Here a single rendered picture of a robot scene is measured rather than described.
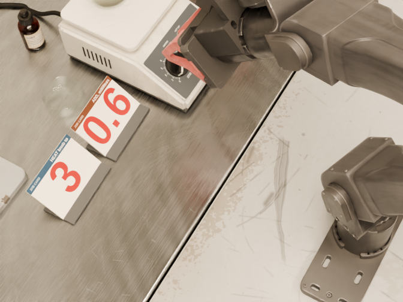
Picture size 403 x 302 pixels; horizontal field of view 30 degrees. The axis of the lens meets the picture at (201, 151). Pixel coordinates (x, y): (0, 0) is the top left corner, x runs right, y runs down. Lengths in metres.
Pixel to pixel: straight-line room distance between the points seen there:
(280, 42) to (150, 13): 0.34
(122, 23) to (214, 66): 0.21
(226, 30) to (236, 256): 0.29
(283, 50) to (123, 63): 0.35
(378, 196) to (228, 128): 0.29
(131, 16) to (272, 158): 0.26
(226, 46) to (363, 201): 0.21
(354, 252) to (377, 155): 0.16
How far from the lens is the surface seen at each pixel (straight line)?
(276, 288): 0.89
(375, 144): 0.81
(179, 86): 0.98
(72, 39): 1.02
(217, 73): 0.82
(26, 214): 0.96
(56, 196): 0.94
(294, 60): 0.68
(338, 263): 0.90
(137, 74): 0.99
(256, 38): 0.76
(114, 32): 0.98
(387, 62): 0.63
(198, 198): 0.94
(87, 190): 0.96
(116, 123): 0.99
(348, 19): 0.67
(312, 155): 0.97
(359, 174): 0.77
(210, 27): 0.78
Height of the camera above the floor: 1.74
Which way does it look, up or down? 60 degrees down
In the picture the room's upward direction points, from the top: 5 degrees counter-clockwise
